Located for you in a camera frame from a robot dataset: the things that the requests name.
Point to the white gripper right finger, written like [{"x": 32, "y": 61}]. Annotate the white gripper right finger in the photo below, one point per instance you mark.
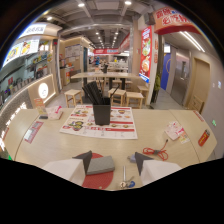
[{"x": 156, "y": 170}]

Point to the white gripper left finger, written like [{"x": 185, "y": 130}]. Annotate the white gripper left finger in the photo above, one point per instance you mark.
[{"x": 66, "y": 168}]

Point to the laminated menu card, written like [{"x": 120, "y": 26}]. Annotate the laminated menu card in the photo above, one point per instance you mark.
[{"x": 100, "y": 122}]

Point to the illuminated menu board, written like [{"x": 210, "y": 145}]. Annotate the illuminated menu board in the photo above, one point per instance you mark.
[{"x": 22, "y": 49}]

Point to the keys with blue tag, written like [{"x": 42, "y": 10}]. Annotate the keys with blue tag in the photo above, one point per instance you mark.
[{"x": 126, "y": 180}]

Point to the red round silicone mat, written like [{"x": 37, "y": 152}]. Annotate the red round silicone mat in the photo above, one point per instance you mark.
[{"x": 98, "y": 173}]

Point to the grey sponge block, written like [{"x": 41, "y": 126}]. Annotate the grey sponge block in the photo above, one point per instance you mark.
[{"x": 100, "y": 165}]

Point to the pink printed leaflet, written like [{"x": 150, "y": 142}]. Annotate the pink printed leaflet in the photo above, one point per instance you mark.
[{"x": 175, "y": 130}]

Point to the red table sticker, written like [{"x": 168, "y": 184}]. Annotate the red table sticker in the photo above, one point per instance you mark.
[{"x": 33, "y": 132}]

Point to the black phone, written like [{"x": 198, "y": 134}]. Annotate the black phone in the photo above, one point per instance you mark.
[{"x": 43, "y": 117}]

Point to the white tissue packet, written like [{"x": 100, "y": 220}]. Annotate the white tissue packet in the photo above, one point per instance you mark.
[{"x": 54, "y": 112}]

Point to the black chopstick holder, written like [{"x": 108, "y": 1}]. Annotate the black chopstick holder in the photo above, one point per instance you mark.
[{"x": 101, "y": 110}]

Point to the small orange sign stand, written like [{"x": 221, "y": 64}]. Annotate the small orange sign stand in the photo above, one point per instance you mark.
[{"x": 39, "y": 106}]

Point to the wooden stool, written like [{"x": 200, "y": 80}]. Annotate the wooden stool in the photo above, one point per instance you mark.
[
  {"x": 73, "y": 97},
  {"x": 134, "y": 99},
  {"x": 117, "y": 96}
]

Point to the wooden chair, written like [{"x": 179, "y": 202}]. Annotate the wooden chair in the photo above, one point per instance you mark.
[{"x": 196, "y": 104}]

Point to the long wooden dining table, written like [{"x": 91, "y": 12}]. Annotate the long wooden dining table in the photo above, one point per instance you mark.
[{"x": 105, "y": 77}]

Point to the red food poster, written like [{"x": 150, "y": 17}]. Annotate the red food poster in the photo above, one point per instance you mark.
[{"x": 145, "y": 55}]

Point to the red hanging shop sign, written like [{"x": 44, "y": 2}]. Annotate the red hanging shop sign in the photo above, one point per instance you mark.
[{"x": 174, "y": 19}]

